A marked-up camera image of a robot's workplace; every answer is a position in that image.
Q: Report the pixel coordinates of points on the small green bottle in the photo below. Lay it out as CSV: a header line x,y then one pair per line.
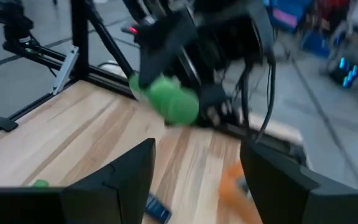
x,y
172,102
40,183

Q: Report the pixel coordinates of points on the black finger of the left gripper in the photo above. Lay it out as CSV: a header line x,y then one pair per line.
x,y
160,49

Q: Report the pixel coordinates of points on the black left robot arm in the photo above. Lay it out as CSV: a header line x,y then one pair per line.
x,y
216,99

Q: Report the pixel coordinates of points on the equipment with blue lights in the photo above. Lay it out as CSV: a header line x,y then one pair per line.
x,y
348,73

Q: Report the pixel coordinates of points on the blue screen monitor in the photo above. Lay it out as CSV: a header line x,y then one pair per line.
x,y
287,14

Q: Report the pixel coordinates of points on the orange plastic bin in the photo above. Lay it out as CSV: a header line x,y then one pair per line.
x,y
232,193

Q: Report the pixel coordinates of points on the grey metal frame bracket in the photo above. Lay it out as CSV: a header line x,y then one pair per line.
x,y
65,70

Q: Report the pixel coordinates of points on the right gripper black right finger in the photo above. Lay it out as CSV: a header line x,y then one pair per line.
x,y
272,186

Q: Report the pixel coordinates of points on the dark blue travel tube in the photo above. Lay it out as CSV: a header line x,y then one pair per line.
x,y
157,210

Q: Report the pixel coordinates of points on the black aluminium table frame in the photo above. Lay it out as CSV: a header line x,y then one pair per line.
x,y
79,37

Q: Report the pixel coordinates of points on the black frame clip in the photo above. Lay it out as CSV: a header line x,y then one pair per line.
x,y
0,123

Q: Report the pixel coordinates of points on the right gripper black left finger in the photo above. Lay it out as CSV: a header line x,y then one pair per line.
x,y
132,174

